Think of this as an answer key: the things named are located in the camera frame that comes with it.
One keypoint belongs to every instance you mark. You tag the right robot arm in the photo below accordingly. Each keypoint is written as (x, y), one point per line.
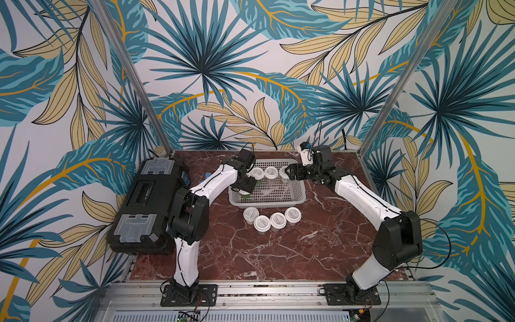
(398, 239)

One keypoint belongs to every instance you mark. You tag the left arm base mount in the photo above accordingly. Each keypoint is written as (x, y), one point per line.
(199, 295)

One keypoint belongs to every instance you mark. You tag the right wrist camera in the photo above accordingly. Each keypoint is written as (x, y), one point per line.
(310, 154)

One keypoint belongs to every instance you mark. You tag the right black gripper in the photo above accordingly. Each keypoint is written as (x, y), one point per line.
(297, 171)

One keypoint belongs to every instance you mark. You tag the white perforated plastic basket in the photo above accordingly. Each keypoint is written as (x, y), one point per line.
(271, 194)

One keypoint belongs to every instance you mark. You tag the yogurt cup green label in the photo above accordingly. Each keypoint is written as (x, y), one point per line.
(257, 173)

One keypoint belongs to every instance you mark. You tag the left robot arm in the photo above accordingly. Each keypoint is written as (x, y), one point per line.
(189, 216)

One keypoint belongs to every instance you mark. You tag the black plastic toolbox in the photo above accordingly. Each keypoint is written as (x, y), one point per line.
(141, 222)

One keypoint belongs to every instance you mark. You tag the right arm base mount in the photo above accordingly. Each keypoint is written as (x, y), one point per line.
(347, 294)

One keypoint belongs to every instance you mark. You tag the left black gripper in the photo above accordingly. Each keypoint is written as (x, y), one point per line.
(249, 186)

